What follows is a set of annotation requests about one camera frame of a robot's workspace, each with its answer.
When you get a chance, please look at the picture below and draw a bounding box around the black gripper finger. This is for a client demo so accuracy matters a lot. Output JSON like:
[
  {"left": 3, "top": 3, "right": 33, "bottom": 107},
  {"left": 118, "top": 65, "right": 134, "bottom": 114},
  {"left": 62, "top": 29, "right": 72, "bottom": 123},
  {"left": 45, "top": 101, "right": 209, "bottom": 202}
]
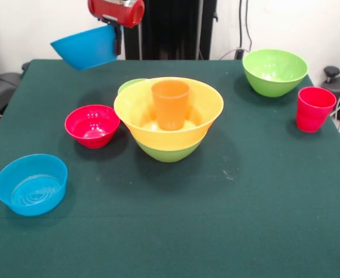
[{"left": 114, "top": 25, "right": 123, "bottom": 56}]

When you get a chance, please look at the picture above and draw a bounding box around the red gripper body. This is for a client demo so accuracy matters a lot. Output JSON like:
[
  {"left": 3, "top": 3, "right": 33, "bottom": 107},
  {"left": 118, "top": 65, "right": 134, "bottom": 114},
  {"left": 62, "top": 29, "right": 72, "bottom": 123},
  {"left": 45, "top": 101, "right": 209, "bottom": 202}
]
[{"left": 87, "top": 0, "right": 145, "bottom": 29}]

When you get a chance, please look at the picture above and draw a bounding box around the large blue plastic bowl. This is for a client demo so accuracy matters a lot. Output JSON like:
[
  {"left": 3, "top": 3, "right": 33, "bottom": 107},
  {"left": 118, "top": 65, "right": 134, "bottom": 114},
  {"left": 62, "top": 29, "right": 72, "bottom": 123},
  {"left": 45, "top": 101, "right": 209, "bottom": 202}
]
[{"left": 50, "top": 25, "right": 124, "bottom": 72}]

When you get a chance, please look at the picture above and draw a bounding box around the small green plastic bowl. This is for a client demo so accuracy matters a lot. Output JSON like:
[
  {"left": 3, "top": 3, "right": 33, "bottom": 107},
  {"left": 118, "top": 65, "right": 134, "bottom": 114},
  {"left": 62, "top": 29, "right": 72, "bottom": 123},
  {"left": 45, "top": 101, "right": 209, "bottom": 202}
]
[{"left": 117, "top": 78, "right": 147, "bottom": 96}]

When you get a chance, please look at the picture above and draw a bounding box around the large orange plastic bowl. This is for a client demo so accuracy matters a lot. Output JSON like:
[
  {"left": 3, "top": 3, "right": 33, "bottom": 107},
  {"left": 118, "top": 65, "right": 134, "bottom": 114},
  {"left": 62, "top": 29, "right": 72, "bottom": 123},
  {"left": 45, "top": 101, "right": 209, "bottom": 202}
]
[{"left": 113, "top": 76, "right": 225, "bottom": 152}]

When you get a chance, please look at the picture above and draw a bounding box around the orange plastic cup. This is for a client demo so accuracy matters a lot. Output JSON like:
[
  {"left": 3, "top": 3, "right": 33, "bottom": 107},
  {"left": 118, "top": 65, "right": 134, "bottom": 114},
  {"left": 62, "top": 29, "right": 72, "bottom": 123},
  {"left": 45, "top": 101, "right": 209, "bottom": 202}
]
[{"left": 151, "top": 80, "right": 192, "bottom": 131}]

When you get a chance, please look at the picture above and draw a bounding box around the small pink plastic bowl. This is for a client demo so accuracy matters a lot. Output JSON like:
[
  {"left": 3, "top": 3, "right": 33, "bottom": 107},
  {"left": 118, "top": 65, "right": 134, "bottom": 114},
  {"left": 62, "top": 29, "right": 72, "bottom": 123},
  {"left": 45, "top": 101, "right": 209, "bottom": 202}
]
[{"left": 64, "top": 104, "right": 120, "bottom": 149}]

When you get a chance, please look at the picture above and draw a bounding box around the large green plastic bowl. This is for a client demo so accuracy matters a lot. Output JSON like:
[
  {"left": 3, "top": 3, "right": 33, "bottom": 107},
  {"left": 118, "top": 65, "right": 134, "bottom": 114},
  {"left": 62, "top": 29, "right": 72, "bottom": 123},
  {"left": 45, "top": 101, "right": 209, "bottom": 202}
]
[
  {"left": 135, "top": 137, "right": 204, "bottom": 163},
  {"left": 242, "top": 48, "right": 309, "bottom": 98}
]

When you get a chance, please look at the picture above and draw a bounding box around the small blue plastic bowl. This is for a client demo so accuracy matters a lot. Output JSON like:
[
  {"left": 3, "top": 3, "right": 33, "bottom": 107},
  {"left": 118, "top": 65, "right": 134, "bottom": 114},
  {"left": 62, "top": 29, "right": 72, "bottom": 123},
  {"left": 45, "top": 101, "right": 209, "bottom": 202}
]
[{"left": 0, "top": 153, "right": 68, "bottom": 217}]

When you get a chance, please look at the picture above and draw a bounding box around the black chair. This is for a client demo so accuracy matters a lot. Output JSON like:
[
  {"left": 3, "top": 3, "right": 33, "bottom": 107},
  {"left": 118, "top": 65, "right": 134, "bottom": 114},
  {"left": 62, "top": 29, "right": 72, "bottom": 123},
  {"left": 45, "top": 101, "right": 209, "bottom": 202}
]
[{"left": 0, "top": 37, "right": 23, "bottom": 116}]

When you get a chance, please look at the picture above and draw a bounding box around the red plastic cup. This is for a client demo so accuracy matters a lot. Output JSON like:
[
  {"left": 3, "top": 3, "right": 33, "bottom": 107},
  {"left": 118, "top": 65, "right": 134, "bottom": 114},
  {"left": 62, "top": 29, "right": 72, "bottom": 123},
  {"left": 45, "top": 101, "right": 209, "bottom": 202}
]
[{"left": 295, "top": 86, "right": 338, "bottom": 134}]

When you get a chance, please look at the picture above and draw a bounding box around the dark green table cloth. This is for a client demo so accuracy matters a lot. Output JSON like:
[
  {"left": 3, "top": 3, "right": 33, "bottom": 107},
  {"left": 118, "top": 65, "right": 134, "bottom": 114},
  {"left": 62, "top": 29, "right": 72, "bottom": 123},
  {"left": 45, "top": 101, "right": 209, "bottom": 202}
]
[{"left": 0, "top": 58, "right": 340, "bottom": 278}]

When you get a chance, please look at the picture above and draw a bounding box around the black round knob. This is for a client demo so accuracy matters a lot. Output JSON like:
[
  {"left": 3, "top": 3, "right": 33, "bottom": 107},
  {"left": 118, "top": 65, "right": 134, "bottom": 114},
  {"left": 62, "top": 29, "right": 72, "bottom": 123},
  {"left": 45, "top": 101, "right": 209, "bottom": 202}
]
[{"left": 323, "top": 65, "right": 340, "bottom": 84}]

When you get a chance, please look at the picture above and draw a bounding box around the grey cable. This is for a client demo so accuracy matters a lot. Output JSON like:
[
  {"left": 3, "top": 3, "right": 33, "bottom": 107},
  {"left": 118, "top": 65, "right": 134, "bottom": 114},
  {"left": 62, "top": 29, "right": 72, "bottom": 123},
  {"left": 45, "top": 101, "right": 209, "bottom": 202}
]
[{"left": 218, "top": 48, "right": 240, "bottom": 60}]

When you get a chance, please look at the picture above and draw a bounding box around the black cable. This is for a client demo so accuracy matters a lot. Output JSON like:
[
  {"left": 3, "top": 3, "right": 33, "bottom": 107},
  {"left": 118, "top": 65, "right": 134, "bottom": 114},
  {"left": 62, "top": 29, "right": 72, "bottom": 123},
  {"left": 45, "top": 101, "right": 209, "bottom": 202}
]
[
  {"left": 244, "top": 0, "right": 253, "bottom": 50},
  {"left": 238, "top": 0, "right": 244, "bottom": 50}
]

